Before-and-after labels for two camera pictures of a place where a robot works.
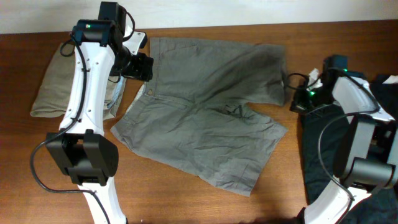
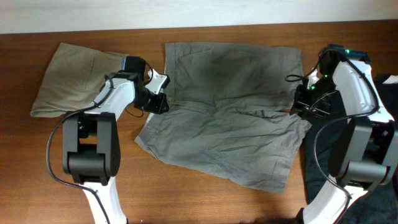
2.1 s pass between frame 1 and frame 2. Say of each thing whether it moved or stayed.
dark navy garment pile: stayed
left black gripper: moved
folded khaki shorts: stayed
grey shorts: moved
